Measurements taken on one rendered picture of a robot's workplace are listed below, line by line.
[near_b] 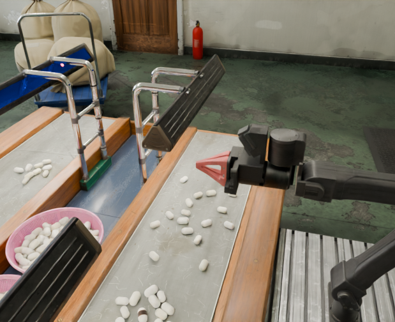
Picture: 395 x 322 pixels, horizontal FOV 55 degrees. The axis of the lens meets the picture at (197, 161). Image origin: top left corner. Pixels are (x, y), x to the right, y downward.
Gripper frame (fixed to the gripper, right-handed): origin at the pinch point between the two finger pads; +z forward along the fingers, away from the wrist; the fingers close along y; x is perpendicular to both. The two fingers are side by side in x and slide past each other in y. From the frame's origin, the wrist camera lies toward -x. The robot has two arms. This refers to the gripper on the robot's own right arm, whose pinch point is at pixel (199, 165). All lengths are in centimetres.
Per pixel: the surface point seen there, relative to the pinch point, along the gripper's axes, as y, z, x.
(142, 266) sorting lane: 2.9, 15.5, 33.1
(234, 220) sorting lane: -21.9, -5.5, 33.3
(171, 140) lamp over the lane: -10.6, 10.1, 0.7
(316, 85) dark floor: -352, -44, 107
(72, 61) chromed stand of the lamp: -48, 59, -5
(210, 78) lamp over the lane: -53, 10, -1
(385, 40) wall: -431, -119, 73
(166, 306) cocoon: 14.9, 4.4, 31.3
